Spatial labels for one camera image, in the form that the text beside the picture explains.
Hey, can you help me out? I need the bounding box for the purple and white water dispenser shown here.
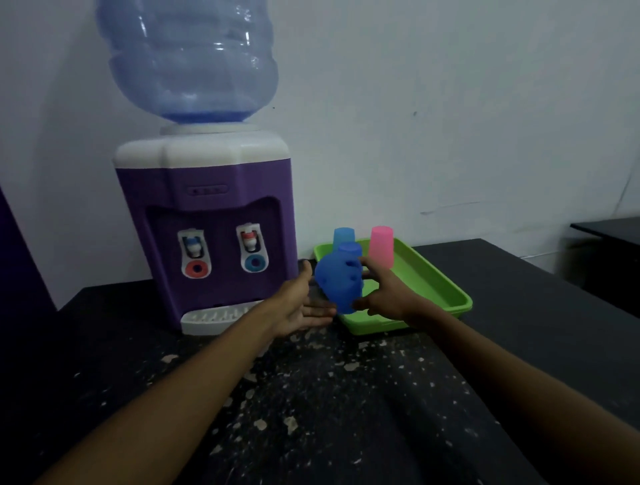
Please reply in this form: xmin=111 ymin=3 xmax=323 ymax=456
xmin=113 ymin=123 xmax=299 ymax=336

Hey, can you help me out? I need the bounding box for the person's left forearm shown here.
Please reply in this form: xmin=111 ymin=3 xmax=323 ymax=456
xmin=34 ymin=304 xmax=282 ymax=485

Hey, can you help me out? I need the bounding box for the dark purple board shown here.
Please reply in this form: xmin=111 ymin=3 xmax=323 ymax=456
xmin=0 ymin=187 xmax=57 ymax=325

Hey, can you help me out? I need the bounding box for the white tap blue push button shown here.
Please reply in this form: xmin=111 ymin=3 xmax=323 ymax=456
xmin=236 ymin=223 xmax=269 ymax=274

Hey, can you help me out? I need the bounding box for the white drip tray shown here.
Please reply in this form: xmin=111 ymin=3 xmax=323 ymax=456
xmin=180 ymin=301 xmax=267 ymax=336

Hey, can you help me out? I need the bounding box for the black side table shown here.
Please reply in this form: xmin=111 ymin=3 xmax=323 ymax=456
xmin=569 ymin=217 xmax=640 ymax=319

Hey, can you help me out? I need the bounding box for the person's left hand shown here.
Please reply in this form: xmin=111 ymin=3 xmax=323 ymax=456
xmin=263 ymin=260 xmax=337 ymax=339

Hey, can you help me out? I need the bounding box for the pink plastic cup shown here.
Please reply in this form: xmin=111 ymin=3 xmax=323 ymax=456
xmin=369 ymin=226 xmax=395 ymax=265

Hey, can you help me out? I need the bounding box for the person's right hand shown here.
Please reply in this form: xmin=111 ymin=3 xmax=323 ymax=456
xmin=352 ymin=256 xmax=426 ymax=330

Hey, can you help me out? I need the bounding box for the green plastic tray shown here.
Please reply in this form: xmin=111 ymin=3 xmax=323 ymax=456
xmin=313 ymin=237 xmax=473 ymax=336

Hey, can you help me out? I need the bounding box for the person's right forearm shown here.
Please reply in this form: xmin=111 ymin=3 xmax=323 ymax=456
xmin=409 ymin=305 xmax=640 ymax=485

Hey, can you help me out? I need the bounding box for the large blue water bottle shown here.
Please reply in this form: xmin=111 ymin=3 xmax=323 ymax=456
xmin=95 ymin=0 xmax=279 ymax=125

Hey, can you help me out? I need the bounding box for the white tap red push button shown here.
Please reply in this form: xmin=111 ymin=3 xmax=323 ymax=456
xmin=178 ymin=229 xmax=212 ymax=279

